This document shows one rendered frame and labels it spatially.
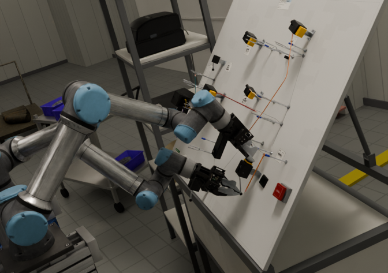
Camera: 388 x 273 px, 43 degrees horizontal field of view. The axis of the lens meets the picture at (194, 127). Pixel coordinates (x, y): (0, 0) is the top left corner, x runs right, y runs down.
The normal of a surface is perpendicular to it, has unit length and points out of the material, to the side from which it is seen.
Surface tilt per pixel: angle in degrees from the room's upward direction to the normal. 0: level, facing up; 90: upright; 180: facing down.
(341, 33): 52
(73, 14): 90
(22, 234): 95
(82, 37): 90
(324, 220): 0
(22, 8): 90
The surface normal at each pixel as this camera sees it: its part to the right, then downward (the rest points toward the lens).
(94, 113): 0.54, 0.08
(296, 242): -0.23, -0.91
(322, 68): -0.86, -0.29
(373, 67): -0.82, 0.38
